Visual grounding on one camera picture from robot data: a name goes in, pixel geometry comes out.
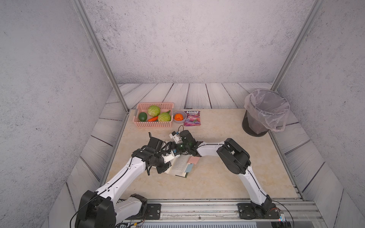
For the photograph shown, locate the right aluminium frame post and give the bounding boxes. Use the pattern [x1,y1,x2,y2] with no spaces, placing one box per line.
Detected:
[271,0,324,91]

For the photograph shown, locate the pink plastic basket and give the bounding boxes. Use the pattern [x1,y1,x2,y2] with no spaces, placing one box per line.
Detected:
[133,102,174,128]

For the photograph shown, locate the pink sticky note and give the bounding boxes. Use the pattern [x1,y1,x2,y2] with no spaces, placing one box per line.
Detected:
[187,156,200,164]

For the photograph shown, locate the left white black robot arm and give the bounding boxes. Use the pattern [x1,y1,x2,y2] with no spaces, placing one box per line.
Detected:
[72,146,177,228]

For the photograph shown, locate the blue sticky note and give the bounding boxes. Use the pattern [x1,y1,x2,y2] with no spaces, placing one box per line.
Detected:
[184,163,194,173]

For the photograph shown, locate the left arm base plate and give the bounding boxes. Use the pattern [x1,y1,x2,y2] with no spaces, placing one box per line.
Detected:
[125,203,162,220]

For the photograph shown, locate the black bin with plastic liner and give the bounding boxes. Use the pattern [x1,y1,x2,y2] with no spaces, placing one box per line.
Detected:
[242,89,290,137]

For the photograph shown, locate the left aluminium frame post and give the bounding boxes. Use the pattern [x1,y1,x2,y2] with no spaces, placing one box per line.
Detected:
[72,0,129,113]

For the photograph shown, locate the aluminium frame post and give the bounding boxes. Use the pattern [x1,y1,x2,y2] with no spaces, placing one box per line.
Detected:
[72,0,129,113]
[271,0,324,91]

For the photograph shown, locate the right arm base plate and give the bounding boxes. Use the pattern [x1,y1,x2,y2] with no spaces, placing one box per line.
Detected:
[237,203,281,220]

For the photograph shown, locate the Animal Farm paperback book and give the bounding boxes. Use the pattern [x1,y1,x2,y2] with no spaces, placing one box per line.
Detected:
[164,155,191,178]

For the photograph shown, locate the green cabbage front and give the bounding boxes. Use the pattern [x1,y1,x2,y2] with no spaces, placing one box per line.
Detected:
[158,111,171,122]

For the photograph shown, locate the dark green avocado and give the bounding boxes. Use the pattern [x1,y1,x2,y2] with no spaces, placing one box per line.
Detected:
[138,112,148,122]

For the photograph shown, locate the orange carrot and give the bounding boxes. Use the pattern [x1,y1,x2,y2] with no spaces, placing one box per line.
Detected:
[148,116,158,122]

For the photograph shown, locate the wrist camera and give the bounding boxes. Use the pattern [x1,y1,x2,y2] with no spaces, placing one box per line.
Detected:
[169,130,197,146]
[146,133,175,155]

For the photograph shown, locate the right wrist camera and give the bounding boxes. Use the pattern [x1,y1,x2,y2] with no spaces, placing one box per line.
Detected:
[169,130,197,146]

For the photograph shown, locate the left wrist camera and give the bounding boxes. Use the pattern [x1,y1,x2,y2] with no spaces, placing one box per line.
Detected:
[146,133,175,155]

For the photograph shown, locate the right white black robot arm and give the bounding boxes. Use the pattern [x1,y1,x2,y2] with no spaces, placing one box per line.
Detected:
[167,138,272,214]

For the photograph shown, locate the small bowl with orange food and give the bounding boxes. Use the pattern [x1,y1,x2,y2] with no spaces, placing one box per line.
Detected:
[173,110,187,124]

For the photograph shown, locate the front aluminium rail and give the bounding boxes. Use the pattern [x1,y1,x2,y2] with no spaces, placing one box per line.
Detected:
[75,199,329,228]

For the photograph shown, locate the green cabbage back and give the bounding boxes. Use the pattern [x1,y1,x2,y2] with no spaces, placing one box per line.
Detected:
[147,105,161,117]

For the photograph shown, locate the purple snack packet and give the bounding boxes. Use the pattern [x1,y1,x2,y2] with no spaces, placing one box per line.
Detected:
[183,110,201,126]

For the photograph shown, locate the green cabbage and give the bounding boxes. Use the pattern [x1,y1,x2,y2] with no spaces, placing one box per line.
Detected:
[158,111,171,122]
[147,105,161,117]

